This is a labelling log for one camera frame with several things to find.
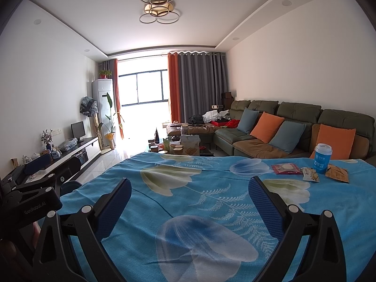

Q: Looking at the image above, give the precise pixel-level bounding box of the left hand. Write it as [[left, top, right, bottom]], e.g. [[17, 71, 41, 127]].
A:
[[1, 222, 41, 267]]

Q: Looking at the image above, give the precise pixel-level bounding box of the black white tv cabinet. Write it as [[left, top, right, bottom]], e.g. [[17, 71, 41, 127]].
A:
[[17, 136, 102, 183]]

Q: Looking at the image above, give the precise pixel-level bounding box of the flower vase on cabinet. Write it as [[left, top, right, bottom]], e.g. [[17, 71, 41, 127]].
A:
[[41, 129, 53, 150]]

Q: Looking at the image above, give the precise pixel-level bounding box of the small black monitor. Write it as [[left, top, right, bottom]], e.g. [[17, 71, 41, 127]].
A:
[[71, 121, 85, 143]]

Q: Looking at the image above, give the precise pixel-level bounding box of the white small snack packet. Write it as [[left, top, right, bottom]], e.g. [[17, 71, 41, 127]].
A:
[[301, 167, 320, 183]]

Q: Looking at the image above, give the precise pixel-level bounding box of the brown paper snack bag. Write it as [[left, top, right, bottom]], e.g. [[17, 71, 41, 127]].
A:
[[325, 164, 349, 183]]

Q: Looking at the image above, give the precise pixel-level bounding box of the red snack packet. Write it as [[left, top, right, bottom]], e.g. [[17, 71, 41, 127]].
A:
[[271, 163, 302, 174]]

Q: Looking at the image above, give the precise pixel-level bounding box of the tall green floor plant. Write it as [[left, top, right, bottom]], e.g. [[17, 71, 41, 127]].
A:
[[99, 92, 123, 150]]

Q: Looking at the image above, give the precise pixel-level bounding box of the covered standing fan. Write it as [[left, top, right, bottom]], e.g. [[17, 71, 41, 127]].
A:
[[80, 96, 99, 137]]

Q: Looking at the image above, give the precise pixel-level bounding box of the blue paper coffee cup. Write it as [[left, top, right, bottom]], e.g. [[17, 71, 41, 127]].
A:
[[313, 143, 333, 174]]

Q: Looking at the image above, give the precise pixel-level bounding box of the orange cushion near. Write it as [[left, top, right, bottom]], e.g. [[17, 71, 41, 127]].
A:
[[310, 124, 356, 160]]

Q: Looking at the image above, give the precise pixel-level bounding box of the orange cushion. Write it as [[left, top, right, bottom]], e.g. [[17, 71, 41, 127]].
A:
[[310, 124, 356, 160], [250, 112, 285, 143]]

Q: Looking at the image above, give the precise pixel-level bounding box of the white standing air conditioner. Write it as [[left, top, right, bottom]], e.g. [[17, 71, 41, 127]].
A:
[[92, 78, 115, 148]]

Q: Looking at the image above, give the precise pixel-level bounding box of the blue cushion near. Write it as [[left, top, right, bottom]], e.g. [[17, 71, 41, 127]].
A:
[[269, 121, 306, 153]]

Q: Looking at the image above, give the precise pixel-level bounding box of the blue cushion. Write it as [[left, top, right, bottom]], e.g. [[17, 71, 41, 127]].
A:
[[269, 121, 306, 153], [237, 108, 259, 134]]

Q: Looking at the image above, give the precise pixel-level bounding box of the potted plant on conditioner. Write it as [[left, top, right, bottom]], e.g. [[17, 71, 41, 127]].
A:
[[98, 69, 112, 79]]

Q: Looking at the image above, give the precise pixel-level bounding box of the blue floral tablecloth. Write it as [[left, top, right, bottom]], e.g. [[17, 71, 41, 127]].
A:
[[60, 153, 375, 281]]

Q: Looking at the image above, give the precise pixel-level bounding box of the orange cushion far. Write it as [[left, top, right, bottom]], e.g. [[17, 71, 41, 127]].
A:
[[250, 112, 285, 143]]

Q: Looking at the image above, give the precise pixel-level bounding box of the green sectional sofa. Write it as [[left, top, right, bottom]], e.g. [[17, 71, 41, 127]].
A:
[[213, 100, 375, 161]]

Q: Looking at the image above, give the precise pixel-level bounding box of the left orange grey curtain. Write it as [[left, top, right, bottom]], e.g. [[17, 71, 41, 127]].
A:
[[98, 58, 125, 140]]

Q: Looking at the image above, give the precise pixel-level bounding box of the blue cushion far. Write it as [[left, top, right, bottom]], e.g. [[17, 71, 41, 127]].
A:
[[237, 108, 259, 134]]

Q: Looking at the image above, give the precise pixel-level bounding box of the cluttered coffee table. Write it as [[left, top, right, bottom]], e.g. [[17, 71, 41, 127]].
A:
[[149, 125, 215, 157]]

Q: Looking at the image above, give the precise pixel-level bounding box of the grey orange right curtain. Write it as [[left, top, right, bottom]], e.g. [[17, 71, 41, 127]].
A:
[[168, 52, 229, 122]]

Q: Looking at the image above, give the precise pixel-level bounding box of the ring ceiling lamp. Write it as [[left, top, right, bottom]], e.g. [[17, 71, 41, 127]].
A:
[[139, 0, 180, 25]]

